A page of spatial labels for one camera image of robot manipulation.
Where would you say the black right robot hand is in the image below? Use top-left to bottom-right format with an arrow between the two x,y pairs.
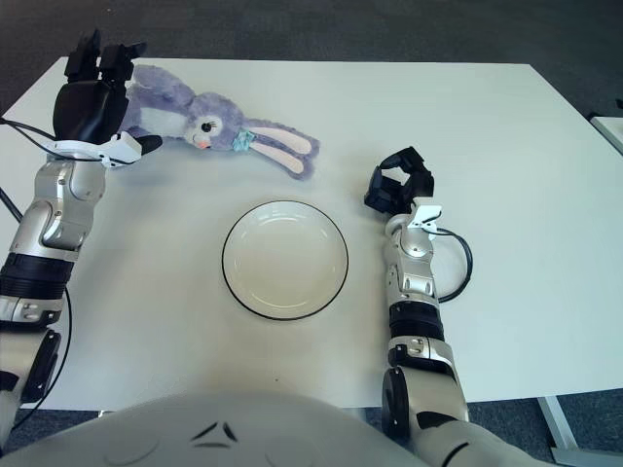
362,145 -> 436,215

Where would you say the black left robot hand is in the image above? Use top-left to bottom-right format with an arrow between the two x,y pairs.
52,28 -> 165,157

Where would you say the purple plush bunny doll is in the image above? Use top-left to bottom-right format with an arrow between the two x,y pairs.
119,64 -> 321,182

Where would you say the white plate with black rim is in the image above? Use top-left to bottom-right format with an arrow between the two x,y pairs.
221,199 -> 349,321

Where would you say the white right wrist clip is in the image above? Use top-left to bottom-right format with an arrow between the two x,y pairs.
407,204 -> 444,231

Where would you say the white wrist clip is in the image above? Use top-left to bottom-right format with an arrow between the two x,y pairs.
47,131 -> 145,170
407,204 -> 444,231

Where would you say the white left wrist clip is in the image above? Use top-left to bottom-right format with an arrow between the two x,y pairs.
47,131 -> 145,170

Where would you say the white neighbouring table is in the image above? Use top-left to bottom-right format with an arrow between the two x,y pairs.
588,112 -> 623,157

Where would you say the white table leg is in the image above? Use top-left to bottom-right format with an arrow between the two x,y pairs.
537,396 -> 583,451

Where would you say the grey robot torso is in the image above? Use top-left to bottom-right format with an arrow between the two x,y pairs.
0,388 -> 585,467

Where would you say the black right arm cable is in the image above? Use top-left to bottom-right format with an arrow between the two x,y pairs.
430,228 -> 474,304

